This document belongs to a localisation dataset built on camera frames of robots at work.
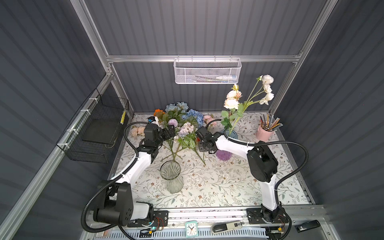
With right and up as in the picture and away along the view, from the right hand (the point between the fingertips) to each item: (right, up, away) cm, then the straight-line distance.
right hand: (204, 147), depth 96 cm
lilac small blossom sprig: (-12, +12, -2) cm, 17 cm away
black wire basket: (-55, +9, -26) cm, 62 cm away
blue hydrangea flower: (-3, +20, +9) cm, 22 cm away
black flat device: (+47, -33, -27) cm, 63 cm away
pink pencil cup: (+39, +8, +3) cm, 39 cm away
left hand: (-22, +13, -10) cm, 28 cm away
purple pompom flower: (-20, +17, -2) cm, 26 cm away
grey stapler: (+5, -32, -29) cm, 44 cm away
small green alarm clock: (-8, -35, -27) cm, 44 cm away
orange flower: (-34, +24, +16) cm, 44 cm away
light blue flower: (-16, +28, +12) cm, 35 cm away
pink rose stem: (+3, +19, +13) cm, 24 cm away
